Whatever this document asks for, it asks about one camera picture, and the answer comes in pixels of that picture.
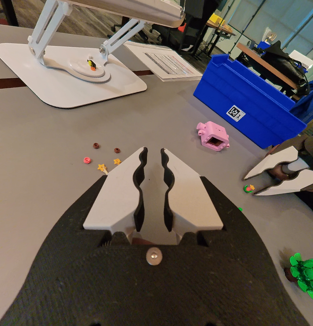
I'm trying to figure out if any green leafy plant piece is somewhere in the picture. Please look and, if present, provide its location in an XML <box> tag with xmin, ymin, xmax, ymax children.
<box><xmin>284</xmin><ymin>253</ymin><xmax>313</xmax><ymax>303</ymax></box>

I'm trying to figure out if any person's right forearm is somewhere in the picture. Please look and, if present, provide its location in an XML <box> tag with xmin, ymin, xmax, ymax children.
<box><xmin>294</xmin><ymin>190</ymin><xmax>313</xmax><ymax>219</ymax></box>

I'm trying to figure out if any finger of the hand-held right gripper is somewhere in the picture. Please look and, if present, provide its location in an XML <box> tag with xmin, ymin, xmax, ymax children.
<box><xmin>243</xmin><ymin>146</ymin><xmax>310</xmax><ymax>181</ymax></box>
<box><xmin>253</xmin><ymin>169</ymin><xmax>313</xmax><ymax>196</ymax></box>

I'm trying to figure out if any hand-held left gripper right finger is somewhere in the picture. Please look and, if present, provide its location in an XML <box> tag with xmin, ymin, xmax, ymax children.
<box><xmin>160</xmin><ymin>148</ymin><xmax>224</xmax><ymax>242</ymax></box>

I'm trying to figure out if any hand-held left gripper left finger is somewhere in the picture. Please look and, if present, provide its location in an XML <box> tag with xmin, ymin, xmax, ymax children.
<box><xmin>83</xmin><ymin>147</ymin><xmax>148</xmax><ymax>243</ymax></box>

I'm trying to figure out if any blue cloth bag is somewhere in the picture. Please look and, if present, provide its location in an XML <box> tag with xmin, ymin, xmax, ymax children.
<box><xmin>290</xmin><ymin>78</ymin><xmax>313</xmax><ymax>125</ymax></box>

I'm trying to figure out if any wooden table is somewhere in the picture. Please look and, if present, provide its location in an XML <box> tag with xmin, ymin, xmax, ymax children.
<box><xmin>236</xmin><ymin>43</ymin><xmax>301</xmax><ymax>101</ymax></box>

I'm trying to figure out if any pink brick figure pot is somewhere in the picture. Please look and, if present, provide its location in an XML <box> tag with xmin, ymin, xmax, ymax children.
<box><xmin>196</xmin><ymin>121</ymin><xmax>230</xmax><ymax>152</ymax></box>

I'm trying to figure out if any black bag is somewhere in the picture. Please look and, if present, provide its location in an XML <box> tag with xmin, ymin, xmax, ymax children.
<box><xmin>261</xmin><ymin>41</ymin><xmax>311</xmax><ymax>97</ymax></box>

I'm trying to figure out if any laminated instruction sheet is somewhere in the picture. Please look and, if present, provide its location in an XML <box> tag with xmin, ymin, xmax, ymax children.
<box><xmin>123</xmin><ymin>41</ymin><xmax>203</xmax><ymax>82</ymax></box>

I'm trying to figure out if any blue storage bin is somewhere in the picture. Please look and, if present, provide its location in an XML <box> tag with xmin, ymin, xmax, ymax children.
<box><xmin>193</xmin><ymin>53</ymin><xmax>307</xmax><ymax>149</ymax></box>

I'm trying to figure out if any white book stand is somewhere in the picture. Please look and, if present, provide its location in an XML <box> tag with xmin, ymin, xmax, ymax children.
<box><xmin>0</xmin><ymin>0</ymin><xmax>186</xmax><ymax>109</ymax></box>

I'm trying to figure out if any person's right hand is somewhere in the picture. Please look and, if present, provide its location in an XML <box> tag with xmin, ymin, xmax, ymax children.
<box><xmin>267</xmin><ymin>164</ymin><xmax>291</xmax><ymax>182</ymax></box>

